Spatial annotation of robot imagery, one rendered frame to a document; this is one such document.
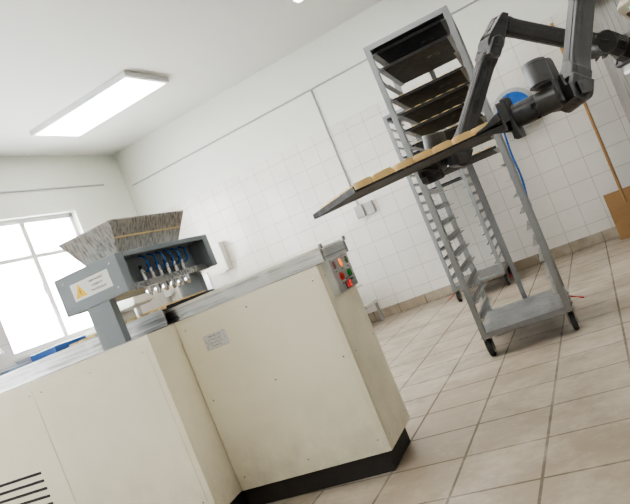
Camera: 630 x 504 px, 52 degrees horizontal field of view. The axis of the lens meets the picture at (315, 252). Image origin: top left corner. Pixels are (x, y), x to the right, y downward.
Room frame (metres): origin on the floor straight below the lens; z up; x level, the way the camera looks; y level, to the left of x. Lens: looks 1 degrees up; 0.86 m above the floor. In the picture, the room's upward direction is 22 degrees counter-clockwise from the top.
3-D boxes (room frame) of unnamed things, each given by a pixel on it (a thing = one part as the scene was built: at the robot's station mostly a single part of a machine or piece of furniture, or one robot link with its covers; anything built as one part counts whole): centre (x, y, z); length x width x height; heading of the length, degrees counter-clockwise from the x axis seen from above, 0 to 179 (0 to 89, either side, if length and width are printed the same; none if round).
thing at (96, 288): (2.91, 0.75, 1.01); 0.72 x 0.33 x 0.34; 159
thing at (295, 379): (2.72, 0.28, 0.45); 0.70 x 0.34 x 0.90; 69
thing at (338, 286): (2.59, -0.06, 0.77); 0.24 x 0.04 x 0.14; 159
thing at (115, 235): (2.91, 0.75, 1.25); 0.56 x 0.29 x 0.14; 159
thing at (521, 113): (1.52, -0.58, 0.99); 0.07 x 0.07 x 0.10; 60
